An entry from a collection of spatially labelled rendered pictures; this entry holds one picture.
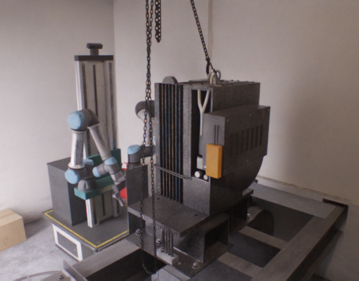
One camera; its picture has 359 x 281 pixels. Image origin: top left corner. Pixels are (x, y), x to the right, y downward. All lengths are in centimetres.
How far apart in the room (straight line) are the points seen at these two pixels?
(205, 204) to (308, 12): 164
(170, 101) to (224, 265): 97
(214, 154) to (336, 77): 133
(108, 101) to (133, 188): 90
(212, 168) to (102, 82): 147
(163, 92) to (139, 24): 196
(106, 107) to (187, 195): 122
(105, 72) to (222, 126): 145
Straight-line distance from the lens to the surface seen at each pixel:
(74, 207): 290
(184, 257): 185
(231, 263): 184
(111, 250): 196
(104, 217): 300
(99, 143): 233
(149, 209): 186
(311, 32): 260
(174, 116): 179
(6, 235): 341
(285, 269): 186
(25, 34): 353
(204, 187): 173
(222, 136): 149
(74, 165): 233
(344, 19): 254
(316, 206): 261
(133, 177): 207
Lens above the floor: 175
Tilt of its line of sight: 15 degrees down
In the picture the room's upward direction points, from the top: straight up
